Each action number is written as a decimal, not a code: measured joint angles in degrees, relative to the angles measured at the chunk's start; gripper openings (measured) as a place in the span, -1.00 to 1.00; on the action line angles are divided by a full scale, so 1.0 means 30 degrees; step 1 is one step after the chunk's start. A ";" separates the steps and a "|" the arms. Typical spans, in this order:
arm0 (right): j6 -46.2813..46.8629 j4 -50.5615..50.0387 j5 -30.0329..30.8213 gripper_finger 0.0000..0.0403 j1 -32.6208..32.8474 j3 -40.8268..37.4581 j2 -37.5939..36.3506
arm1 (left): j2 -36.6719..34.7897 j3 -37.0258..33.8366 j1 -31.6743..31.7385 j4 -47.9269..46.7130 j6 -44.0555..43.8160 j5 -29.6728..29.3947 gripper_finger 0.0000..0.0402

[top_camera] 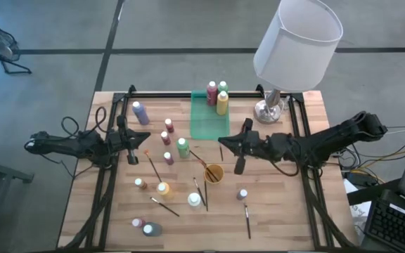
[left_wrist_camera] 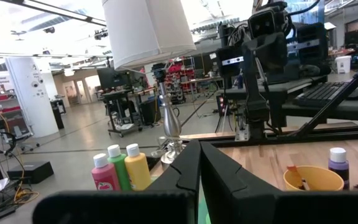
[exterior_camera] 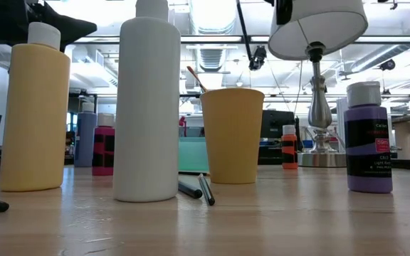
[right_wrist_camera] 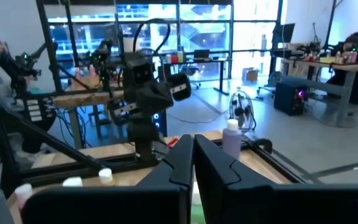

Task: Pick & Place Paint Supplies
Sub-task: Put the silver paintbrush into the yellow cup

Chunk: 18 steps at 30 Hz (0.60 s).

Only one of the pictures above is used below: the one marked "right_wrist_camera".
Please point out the black standing desk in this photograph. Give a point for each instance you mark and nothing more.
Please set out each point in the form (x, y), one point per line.
(222, 77)

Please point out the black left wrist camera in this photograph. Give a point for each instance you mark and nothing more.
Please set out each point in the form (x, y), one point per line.
(141, 71)

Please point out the small crimson paint bottle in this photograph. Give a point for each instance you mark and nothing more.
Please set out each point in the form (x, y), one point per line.
(23, 190)

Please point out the person's hand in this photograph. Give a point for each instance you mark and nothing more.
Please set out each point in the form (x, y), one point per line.
(87, 79)

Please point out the black aluminium table frame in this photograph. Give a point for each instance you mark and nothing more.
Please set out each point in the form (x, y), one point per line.
(42, 177)

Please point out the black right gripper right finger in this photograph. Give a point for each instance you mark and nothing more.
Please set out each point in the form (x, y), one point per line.
(235, 196)

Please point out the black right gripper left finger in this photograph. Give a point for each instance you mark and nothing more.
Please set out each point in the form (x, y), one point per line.
(166, 193)

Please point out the cardboard box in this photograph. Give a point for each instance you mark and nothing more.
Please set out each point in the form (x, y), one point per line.
(250, 75)

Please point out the black monitor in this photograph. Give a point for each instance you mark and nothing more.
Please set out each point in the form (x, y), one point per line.
(284, 32)

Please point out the wood-top robot table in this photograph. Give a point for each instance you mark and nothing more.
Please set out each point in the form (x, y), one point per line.
(82, 99)

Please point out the black computer tower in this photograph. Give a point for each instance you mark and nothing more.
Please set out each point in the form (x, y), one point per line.
(287, 99)

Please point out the wood-top work table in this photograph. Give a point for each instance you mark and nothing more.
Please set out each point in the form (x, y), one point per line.
(348, 93)

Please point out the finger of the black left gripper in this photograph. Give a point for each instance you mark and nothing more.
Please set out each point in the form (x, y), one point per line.
(165, 96)
(146, 102)

